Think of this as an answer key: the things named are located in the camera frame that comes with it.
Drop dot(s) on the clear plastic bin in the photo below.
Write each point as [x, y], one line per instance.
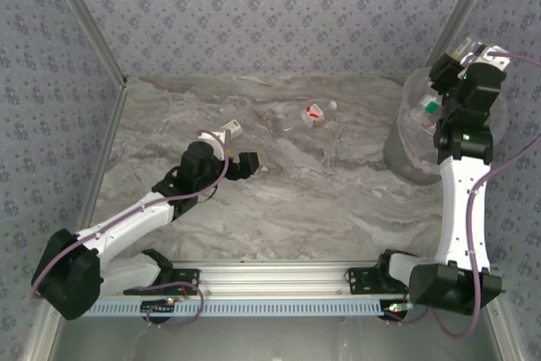
[406, 158]

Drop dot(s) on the aluminium frame post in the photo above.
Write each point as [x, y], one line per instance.
[88, 18]
[462, 10]

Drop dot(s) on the small circuit board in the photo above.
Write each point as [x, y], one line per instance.
[395, 308]
[158, 306]

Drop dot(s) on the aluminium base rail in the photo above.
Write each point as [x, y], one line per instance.
[274, 278]

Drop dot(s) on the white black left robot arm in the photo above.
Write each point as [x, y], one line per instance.
[127, 221]

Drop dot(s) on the clear green-cap bottle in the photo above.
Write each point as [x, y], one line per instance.
[432, 106]

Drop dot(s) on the left small circuit board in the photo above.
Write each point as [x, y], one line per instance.
[158, 306]

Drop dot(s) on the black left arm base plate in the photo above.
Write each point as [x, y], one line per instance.
[186, 278]

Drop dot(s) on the right small circuit board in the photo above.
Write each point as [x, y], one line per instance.
[395, 308]

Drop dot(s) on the red white label bottle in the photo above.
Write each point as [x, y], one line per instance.
[313, 115]

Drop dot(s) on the small white red carton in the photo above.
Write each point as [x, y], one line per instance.
[233, 126]

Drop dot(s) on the aluminium table side rail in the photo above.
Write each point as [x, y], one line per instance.
[110, 137]

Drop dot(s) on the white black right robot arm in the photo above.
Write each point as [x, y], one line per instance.
[460, 209]

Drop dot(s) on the metal lower panel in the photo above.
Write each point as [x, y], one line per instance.
[274, 340]

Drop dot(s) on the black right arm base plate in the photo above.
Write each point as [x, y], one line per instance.
[359, 280]

